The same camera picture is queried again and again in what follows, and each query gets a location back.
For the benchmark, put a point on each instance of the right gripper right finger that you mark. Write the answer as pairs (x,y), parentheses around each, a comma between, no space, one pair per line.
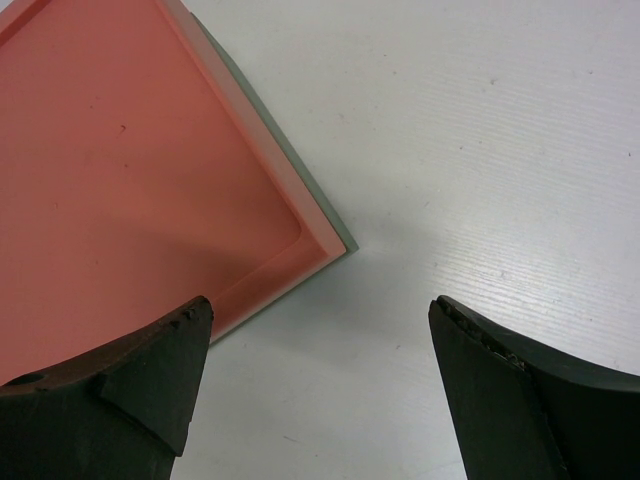
(524,410)

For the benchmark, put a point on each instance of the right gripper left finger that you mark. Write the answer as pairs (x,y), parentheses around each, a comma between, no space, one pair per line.
(119,411)

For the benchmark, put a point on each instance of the orange drawer box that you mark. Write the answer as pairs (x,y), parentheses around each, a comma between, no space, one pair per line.
(128,187)

